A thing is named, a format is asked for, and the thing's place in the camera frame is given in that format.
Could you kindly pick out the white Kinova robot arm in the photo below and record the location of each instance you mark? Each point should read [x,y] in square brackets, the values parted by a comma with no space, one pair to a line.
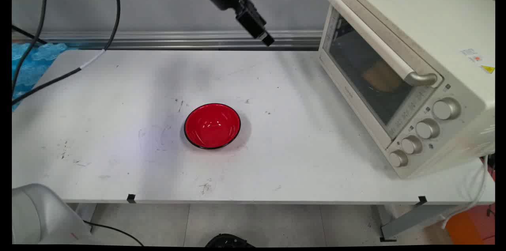
[39,215]

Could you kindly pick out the red bowl with black rim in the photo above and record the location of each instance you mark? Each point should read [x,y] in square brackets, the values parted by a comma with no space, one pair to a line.
[212,126]

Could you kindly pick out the golden brown bread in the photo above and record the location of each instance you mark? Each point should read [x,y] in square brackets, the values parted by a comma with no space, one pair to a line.
[381,79]

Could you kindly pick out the cream toaster oven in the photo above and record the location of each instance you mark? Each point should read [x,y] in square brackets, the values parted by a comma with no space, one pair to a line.
[442,25]

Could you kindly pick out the silver oven knob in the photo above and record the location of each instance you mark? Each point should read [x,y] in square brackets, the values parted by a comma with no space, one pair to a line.
[398,158]
[446,109]
[411,145]
[427,129]

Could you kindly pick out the black table edge clip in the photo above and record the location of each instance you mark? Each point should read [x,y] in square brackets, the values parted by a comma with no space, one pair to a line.
[131,198]
[422,200]

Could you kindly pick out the black round floor object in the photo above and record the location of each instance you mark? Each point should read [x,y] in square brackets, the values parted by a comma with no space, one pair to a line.
[229,240]

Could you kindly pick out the blue patterned cloth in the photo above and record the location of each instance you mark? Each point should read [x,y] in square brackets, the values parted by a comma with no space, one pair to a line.
[27,69]

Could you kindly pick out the grey table leg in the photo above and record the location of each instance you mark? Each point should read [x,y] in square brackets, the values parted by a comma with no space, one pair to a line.
[407,223]

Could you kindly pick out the aluminium rail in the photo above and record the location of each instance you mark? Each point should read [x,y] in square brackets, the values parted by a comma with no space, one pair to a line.
[178,40]

